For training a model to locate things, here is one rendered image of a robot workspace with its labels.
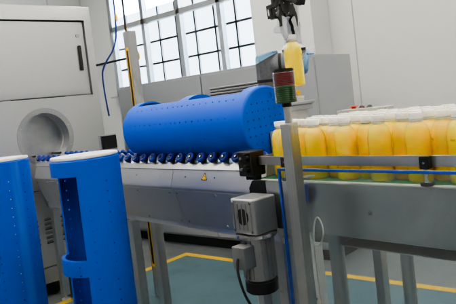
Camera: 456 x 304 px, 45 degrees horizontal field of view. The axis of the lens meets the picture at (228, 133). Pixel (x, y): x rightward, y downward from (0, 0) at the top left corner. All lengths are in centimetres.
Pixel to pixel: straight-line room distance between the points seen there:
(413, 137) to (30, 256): 196
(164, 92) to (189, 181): 244
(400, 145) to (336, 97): 238
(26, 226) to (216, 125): 115
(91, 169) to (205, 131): 48
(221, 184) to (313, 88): 172
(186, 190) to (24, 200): 85
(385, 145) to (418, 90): 319
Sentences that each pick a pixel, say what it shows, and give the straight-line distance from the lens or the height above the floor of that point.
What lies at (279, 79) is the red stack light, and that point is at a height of 123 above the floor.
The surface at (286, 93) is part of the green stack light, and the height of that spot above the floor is 119.
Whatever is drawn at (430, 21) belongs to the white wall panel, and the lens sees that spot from 480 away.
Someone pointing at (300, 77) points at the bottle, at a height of 125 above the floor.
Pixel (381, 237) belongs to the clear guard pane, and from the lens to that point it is 160.
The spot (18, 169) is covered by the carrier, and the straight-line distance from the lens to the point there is 283.
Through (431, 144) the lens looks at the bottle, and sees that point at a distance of 165.
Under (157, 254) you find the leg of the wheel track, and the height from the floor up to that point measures 41.
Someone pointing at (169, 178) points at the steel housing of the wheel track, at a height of 87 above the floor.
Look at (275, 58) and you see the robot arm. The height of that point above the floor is 137.
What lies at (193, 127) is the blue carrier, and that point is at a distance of 230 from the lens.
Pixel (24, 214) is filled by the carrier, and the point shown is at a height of 76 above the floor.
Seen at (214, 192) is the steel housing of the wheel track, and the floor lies 82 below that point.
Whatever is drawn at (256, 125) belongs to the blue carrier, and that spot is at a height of 108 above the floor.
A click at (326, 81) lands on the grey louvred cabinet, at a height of 126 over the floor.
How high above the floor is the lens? 117
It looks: 3 degrees down
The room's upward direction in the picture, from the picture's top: 7 degrees counter-clockwise
